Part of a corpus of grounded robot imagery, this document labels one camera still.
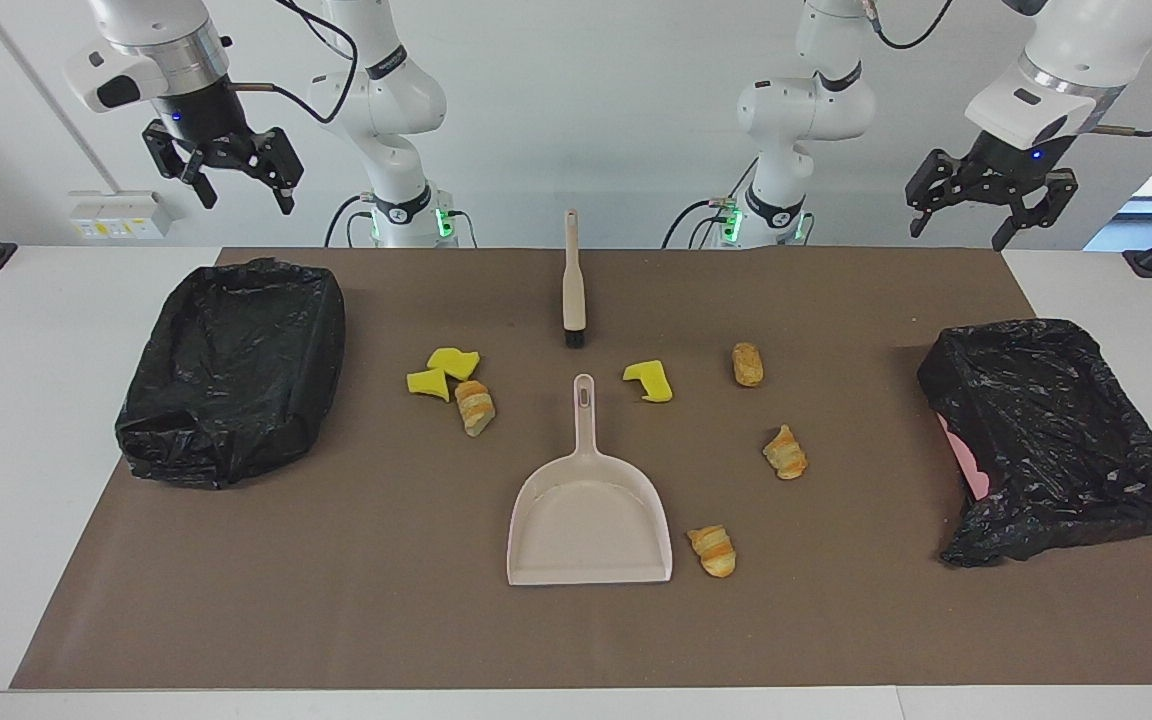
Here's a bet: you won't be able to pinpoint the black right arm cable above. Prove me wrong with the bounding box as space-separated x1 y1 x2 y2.
226 0 362 126

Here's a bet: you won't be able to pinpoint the white wall socket box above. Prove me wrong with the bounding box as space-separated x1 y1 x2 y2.
69 190 174 241

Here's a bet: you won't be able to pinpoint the beige plastic dustpan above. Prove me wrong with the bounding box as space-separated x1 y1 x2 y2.
506 373 674 587

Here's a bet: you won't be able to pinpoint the pink plastic bin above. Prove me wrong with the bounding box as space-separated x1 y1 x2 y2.
937 413 992 501

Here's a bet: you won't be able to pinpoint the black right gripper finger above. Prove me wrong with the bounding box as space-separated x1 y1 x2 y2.
142 119 219 212
235 127 305 216

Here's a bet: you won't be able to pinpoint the beige brush black bristles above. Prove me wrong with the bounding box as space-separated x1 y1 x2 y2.
561 209 588 350

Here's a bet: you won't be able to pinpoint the striped croissant piece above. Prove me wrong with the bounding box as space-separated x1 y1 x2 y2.
454 380 497 438
762 424 809 481
687 525 738 579

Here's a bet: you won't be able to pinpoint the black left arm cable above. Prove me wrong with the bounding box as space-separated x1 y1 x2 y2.
866 0 1152 138

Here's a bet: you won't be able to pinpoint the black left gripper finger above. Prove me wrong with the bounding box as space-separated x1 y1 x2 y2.
991 169 1080 252
905 149 963 239

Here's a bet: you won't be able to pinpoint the black trash bag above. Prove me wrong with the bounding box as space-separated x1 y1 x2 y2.
114 257 347 490
916 318 1152 568

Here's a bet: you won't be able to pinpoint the brown table mat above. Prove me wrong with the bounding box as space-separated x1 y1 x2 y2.
11 247 1152 691

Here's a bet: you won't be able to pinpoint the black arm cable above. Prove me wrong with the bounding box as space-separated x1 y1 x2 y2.
866 0 1152 138
226 0 362 126

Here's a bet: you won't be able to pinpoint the white wall conduit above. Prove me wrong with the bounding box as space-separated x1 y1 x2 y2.
0 0 122 196

